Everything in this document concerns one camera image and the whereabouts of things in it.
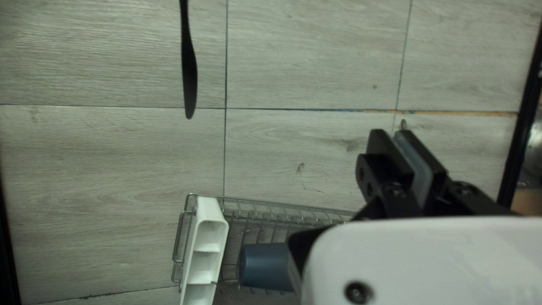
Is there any white cutlery holder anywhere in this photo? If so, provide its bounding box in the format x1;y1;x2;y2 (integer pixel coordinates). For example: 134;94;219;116
180;195;230;305

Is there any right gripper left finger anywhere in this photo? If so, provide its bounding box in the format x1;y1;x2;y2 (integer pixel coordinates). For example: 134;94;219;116
288;129;424;276

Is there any wire dish rack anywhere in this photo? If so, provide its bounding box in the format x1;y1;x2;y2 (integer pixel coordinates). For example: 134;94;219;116
171;193;358;305

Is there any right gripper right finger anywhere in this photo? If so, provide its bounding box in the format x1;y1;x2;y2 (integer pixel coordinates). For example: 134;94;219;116
394;129;515;217

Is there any dark blue cup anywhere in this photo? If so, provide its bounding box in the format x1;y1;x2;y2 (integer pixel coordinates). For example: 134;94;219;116
237;242;298;294

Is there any black knife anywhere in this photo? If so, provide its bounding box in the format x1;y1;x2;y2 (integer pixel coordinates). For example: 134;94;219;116
178;0;199;120

